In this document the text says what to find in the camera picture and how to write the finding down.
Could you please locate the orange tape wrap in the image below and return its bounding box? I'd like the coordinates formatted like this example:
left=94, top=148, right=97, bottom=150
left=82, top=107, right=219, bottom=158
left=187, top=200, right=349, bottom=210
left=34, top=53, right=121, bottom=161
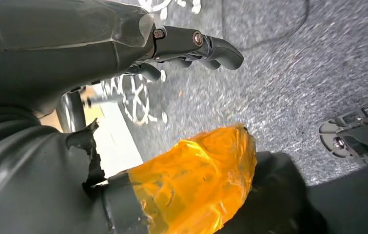
left=127, top=123, right=257, bottom=234

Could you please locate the grey desk leg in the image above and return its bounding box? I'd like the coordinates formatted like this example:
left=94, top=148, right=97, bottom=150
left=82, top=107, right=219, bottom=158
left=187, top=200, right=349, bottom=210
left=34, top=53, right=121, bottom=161
left=55, top=91, right=88, bottom=134

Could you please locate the black robot leg shell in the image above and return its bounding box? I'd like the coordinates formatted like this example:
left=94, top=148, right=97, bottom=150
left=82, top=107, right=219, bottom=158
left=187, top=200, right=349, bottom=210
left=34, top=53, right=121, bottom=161
left=215, top=151, right=368, bottom=234

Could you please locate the grey robot foot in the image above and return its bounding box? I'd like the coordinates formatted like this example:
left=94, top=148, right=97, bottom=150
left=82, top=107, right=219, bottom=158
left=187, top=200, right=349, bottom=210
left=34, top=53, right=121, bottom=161
left=318, top=97, right=368, bottom=165

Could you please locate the black floor cable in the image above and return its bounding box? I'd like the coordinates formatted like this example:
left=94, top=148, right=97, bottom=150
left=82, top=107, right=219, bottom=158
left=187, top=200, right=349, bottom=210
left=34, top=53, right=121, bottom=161
left=221, top=0, right=310, bottom=51

